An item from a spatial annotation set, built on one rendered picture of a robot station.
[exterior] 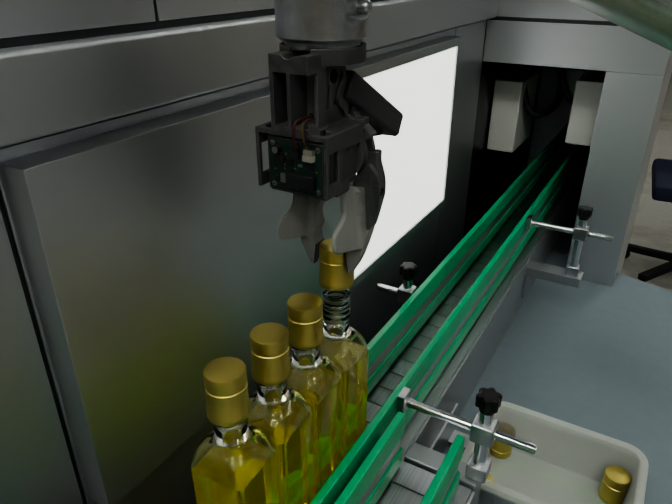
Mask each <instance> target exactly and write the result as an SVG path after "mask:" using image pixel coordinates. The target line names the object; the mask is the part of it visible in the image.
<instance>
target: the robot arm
mask: <svg viewBox="0 0 672 504"><path fill-rule="evenodd" d="M567 1H569V2H571V3H573V4H575V5H577V6H579V7H582V8H584V9H586V10H588V11H590V12H592V13H594V14H596V15H598V16H600V17H602V18H604V19H606V20H608V21H610V22H612V23H614V24H617V25H619V26H621V27H623V28H625V29H627V30H629V31H631V32H633V33H635V34H637V35H639V36H641V37H643V38H645V39H647V40H650V41H652V42H654V43H656V44H658V45H660V46H662V47H664V48H666V49H668V50H670V51H672V0H567ZM274 6H275V29H276V36H277V37H278V38H279V39H280V40H282V41H284V42H281V43H279V48H280V51H277V52H272V53H268V67H269V87H270V107H271V121H269V122H266V123H264V124H261V125H258V126H255V133H256V149H257V165H258V182H259V185H260V186H262V185H264V184H267V183H269V182H270V187H272V189H277V190H281V191H285V192H290V193H293V201H292V205H291V207H290V209H289V210H288V211H287V213H286V214H285V215H284V216H283V218H282V219H281V220H280V222H279V225H278V236H279V238H280V239H282V240H286V239H291V238H297V237H301V240H302V243H303V246H304V248H305V251H306V253H307V255H308V257H309V259H310V261H311V262H312V263H316V262H317V261H318V259H319V245H320V243H321V242H322V241H323V240H325V239H324V237H323V233H322V227H323V224H324V222H325V219H324V216H323V205H324V202H325V201H328V200H330V199H331V198H333V197H339V196H340V199H341V200H340V202H341V218H340V221H339V223H338V225H337V227H336V229H335V231H334V233H333V235H332V250H333V252H334V254H336V255H339V254H343V253H345V260H346V270H347V273H352V272H353V271H354V270H355V269H356V267H357V266H358V265H359V263H360V262H361V260H362V258H363V256H364V254H365V252H366V250H367V247H368V245H369V242H370V240H371V237H372V234H373V231H374V227H375V224H376V223H377V221H378V217H379V214H380V211H381V207H382V204H383V200H384V197H385V191H386V177H385V172H384V168H383V164H382V158H381V157H382V150H381V149H375V142H374V138H373V136H379V135H389V136H397V135H398V134H399V131H400V127H401V123H402V119H403V114H402V113H401V112H400V111H399V110H398V109H397V108H396V107H394V106H393V105H392V104H391V103H390V102H389V101H388V100H387V99H385V98H384V97H383V96H382V95H381V94H380V93H379V92H378V91H377V90H375V89H374V88H373V87H372V86H371V85H370V84H369V83H368V82H366V81H365V80H364V79H363V78H362V77H361V76H360V75H359V74H358V73H356V72H355V71H353V70H346V65H354V64H359V63H362V62H365V61H366V43H365V42H362V40H365V39H366V38H367V37H368V32H369V13H370V12H371V11H372V7H373V6H372V2H371V1H370V0H274ZM267 140H268V155H269V168H268V169H266V170H264V171H263V159H262V142H265V141H267ZM356 173H357V175H356ZM352 181H353V186H351V185H349V183H351V182H352Z"/></svg>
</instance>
